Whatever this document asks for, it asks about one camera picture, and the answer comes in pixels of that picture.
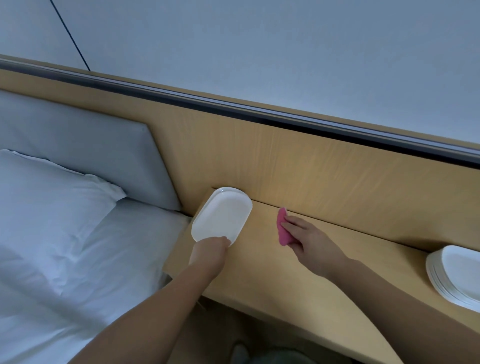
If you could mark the person's right hand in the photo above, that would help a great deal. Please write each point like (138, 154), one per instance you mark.
(319, 246)

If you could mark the person's left hand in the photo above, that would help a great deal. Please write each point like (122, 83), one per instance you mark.
(210, 255)

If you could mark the pink cleaning cloth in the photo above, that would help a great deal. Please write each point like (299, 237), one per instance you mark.
(283, 229)

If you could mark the white glossy rectangular plate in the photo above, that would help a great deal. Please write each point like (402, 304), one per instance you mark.
(221, 214)

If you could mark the stack of white rectangular plates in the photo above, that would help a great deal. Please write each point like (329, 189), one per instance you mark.
(457, 274)

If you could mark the person's right forearm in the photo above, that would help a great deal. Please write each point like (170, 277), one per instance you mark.
(409, 322)

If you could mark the person's left forearm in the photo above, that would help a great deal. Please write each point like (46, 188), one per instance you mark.
(139, 326)

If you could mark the white bed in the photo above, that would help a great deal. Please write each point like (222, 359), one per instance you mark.
(105, 270)

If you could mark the grey upholstered headboard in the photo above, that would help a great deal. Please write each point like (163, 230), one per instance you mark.
(82, 146)

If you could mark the white pillow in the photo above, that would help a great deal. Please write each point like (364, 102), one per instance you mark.
(41, 217)

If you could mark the black wall rail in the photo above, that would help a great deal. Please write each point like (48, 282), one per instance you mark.
(225, 105)

